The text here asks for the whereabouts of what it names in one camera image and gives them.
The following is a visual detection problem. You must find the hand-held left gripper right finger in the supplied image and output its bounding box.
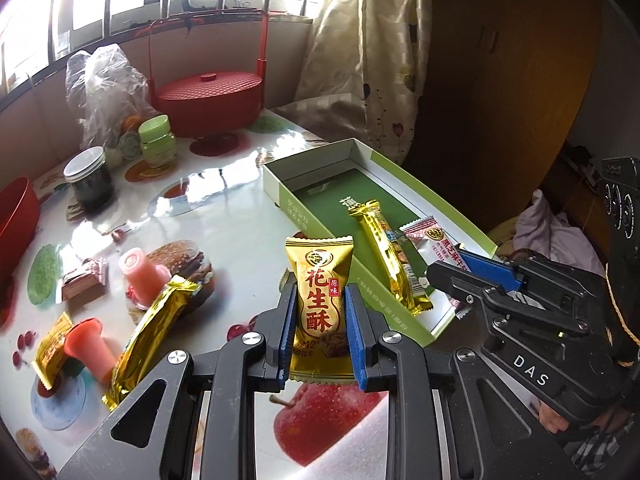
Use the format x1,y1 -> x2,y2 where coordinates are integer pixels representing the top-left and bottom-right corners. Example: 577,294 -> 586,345
345,285 -> 576,480

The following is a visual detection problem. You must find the person's right forearm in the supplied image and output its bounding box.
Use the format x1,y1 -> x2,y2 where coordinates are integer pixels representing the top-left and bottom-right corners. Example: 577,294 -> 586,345
560,410 -> 640,466

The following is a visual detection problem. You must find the small gold orange snack packet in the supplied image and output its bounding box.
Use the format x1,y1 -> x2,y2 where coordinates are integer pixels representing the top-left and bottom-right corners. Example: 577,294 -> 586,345
31,311 -> 76,391

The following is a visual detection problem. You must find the pink and brown snack packet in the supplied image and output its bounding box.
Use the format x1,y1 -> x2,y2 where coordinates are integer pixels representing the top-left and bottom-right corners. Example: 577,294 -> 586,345
61,257 -> 108,302

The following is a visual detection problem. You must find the dark jar with clear lid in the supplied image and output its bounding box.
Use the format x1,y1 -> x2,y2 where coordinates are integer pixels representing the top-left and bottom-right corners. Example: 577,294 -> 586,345
63,146 -> 117,211

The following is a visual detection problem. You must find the red plastic bowl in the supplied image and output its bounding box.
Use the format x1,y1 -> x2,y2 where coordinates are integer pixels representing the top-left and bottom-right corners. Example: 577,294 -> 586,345
0,176 -> 41,281

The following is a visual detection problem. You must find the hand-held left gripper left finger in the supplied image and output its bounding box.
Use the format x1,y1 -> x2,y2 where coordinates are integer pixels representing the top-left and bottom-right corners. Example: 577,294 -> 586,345
57,272 -> 301,480

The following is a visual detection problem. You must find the pile of light clothes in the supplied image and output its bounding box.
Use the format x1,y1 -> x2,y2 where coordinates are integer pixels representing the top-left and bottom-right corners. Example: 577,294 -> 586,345
487,190 -> 606,276

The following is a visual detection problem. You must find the cream patterned curtain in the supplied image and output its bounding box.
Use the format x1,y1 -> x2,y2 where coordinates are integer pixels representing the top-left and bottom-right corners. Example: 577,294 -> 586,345
272,0 -> 431,166

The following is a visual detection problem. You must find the red lidded basket with handle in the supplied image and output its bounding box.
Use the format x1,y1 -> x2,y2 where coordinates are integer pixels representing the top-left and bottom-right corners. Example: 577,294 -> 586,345
147,10 -> 268,141

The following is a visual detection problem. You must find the black hook ornament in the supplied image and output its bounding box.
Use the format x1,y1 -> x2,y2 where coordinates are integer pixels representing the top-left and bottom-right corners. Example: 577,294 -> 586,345
177,0 -> 201,36

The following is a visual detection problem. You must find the gold peanut candy packet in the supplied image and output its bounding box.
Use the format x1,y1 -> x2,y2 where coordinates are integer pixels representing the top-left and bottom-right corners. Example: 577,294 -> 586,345
284,235 -> 358,386

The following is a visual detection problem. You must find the pink jelly cup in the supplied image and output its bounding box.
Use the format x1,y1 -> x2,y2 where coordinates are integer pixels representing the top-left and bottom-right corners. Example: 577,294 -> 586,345
117,247 -> 171,311
62,321 -> 118,383

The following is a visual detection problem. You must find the clear plastic bag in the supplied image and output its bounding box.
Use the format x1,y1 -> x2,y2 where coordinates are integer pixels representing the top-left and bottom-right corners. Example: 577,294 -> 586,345
65,44 -> 151,148

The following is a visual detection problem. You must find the long gold snack bar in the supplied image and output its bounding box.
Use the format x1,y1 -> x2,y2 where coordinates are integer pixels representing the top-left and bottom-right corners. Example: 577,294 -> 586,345
101,275 -> 200,411
348,200 -> 433,317

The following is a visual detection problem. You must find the brown wooden wardrobe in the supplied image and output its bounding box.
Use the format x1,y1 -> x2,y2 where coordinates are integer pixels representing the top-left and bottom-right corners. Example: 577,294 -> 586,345
420,0 -> 606,241

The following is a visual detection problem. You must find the light green jar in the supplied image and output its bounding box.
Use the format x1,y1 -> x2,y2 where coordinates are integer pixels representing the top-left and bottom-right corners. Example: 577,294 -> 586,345
137,115 -> 176,167

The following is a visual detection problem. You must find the green cardboard box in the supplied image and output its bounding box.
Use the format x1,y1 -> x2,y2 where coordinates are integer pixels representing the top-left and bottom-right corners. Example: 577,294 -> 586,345
261,137 -> 498,348

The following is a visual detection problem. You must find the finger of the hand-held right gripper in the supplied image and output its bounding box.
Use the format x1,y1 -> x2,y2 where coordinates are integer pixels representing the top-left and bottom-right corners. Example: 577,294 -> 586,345
456,248 -> 532,293
426,259 -> 507,312

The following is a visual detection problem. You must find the white and red snack packet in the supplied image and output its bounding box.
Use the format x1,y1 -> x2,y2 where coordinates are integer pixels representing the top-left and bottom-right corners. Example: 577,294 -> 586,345
398,216 -> 473,321

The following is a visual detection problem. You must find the person's right hand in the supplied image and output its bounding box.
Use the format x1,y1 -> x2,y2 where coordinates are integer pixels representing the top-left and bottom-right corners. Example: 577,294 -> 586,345
537,400 -> 571,433

